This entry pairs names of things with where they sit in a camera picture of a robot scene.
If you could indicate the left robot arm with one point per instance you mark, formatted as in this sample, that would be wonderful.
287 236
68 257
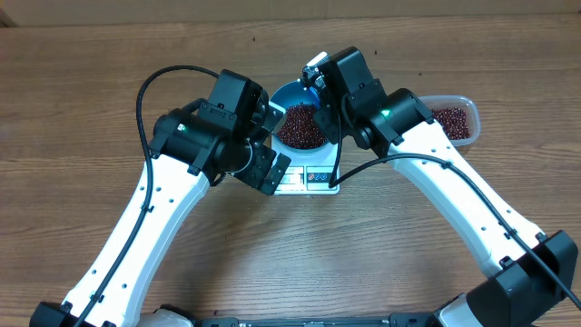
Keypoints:
192 150

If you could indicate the teal bowl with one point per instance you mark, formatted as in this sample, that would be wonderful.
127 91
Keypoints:
287 95

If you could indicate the blue plastic scoop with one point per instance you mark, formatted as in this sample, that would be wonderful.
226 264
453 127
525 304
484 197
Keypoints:
307 95

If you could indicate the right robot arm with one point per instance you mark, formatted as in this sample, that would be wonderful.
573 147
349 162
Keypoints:
527 272

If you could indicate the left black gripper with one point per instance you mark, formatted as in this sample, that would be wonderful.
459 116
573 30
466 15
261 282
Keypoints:
255 177

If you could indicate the red beans in bowl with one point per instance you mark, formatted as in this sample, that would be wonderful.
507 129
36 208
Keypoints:
299 130

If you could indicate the white digital kitchen scale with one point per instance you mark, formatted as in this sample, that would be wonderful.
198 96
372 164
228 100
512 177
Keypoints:
309 171

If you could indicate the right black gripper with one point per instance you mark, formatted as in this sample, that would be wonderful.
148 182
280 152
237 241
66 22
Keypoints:
329 127

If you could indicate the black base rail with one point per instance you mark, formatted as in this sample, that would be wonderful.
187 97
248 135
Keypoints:
397 319

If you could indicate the clear plastic container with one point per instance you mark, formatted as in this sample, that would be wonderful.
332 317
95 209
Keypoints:
434 102

